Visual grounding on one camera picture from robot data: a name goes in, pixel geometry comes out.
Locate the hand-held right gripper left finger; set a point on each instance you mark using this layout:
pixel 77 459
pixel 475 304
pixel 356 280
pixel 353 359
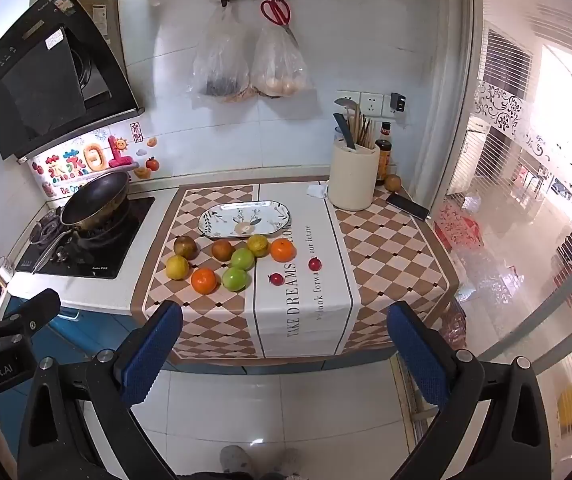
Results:
pixel 152 347

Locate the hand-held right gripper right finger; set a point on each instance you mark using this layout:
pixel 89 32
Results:
pixel 415 355

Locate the yellow round fruit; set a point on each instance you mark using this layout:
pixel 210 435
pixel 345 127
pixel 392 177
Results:
pixel 177 267

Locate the bright orange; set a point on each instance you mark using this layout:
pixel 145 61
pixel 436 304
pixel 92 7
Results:
pixel 282 250
pixel 204 281

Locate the dark brown round fruit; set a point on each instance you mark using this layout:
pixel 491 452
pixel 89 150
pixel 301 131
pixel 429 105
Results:
pixel 186 247

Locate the green round fruit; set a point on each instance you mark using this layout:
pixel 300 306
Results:
pixel 235 279
pixel 243 259

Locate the light brown round fruit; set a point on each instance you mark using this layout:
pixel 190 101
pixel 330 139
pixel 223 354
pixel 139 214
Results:
pixel 223 250

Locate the spotted yellow-green orange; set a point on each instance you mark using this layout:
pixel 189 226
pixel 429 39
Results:
pixel 258 245

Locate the floral ceramic plate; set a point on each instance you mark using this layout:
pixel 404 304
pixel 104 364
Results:
pixel 236 217

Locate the clear glass cup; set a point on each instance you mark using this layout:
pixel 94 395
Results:
pixel 4 271

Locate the black gas stove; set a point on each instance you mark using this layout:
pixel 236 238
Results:
pixel 121 255

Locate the black wok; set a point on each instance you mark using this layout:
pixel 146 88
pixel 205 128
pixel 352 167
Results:
pixel 101 235

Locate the checkered table mat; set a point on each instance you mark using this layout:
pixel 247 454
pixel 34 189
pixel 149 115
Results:
pixel 390 260

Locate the small red fruit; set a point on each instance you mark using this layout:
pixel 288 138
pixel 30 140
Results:
pixel 314 263
pixel 277 279

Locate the glass sliding door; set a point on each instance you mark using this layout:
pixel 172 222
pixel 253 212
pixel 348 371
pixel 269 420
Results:
pixel 515 260

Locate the person's grey slipper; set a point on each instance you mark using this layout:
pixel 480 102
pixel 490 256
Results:
pixel 236 460

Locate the black smartphone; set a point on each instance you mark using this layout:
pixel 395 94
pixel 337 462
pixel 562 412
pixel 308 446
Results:
pixel 406 206

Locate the small brown round fruit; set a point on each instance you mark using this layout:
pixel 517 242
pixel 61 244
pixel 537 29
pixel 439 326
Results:
pixel 393 183

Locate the cream utensil holder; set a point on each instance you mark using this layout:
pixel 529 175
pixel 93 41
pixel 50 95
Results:
pixel 353 180

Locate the white tissue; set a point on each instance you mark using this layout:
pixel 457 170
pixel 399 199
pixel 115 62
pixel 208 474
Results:
pixel 317 191

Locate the dark sauce bottle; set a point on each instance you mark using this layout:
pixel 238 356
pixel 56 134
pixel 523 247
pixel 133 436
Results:
pixel 383 157

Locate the black range hood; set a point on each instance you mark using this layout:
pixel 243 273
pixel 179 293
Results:
pixel 41 80

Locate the bundle of chopsticks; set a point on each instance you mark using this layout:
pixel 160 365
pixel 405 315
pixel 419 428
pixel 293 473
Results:
pixel 364 130

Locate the black knife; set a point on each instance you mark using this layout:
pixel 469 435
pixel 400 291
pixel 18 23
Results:
pixel 344 132

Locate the black charger plug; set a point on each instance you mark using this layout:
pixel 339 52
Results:
pixel 398 102

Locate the metal spatula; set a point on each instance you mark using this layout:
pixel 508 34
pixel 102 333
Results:
pixel 346 103

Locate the clear plastic bag dark contents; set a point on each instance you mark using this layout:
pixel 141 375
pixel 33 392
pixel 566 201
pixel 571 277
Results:
pixel 221 65

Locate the clear plastic bag of eggs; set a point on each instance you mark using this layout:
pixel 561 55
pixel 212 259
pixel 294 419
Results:
pixel 281 67

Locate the red scissors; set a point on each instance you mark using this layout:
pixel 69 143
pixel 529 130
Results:
pixel 276 12

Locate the colourful wall stickers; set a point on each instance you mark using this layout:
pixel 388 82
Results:
pixel 96 160

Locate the white wall socket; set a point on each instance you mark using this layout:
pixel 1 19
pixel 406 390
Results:
pixel 370 103
pixel 346 100

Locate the steel hood duct cover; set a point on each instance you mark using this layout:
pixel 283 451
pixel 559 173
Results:
pixel 98 25

